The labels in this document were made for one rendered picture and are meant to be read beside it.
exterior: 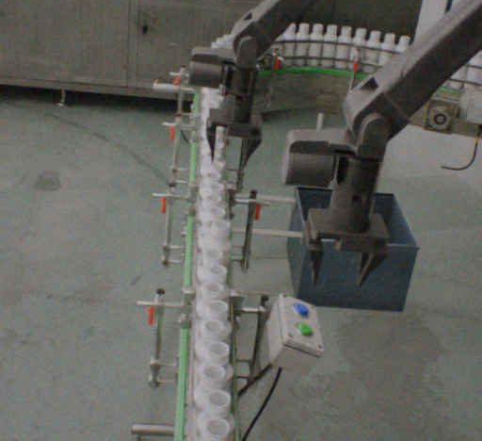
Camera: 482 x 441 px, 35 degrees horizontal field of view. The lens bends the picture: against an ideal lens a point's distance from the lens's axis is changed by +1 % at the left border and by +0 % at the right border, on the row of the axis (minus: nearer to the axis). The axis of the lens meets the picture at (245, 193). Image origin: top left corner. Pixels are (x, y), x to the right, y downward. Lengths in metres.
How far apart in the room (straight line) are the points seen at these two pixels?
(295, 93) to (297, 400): 1.24
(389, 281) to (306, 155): 1.24
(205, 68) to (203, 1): 3.49
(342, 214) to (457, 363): 2.38
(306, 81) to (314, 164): 2.28
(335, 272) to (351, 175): 1.16
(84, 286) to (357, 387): 1.25
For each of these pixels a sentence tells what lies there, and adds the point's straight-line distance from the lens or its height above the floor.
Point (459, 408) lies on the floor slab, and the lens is 3.14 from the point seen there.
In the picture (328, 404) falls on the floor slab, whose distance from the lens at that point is 2.98.
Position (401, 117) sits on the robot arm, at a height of 1.66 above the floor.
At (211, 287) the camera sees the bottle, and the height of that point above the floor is 1.15.
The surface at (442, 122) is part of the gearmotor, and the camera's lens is 3.15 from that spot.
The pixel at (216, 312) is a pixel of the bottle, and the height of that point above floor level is 1.16.
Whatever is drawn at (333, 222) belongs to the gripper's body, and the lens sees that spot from 1.02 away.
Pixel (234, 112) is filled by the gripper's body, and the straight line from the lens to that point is 1.43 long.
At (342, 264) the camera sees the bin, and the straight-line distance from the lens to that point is 2.11.
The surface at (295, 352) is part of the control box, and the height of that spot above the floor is 1.09.
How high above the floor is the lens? 1.99
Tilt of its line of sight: 28 degrees down
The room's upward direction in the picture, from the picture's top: 7 degrees clockwise
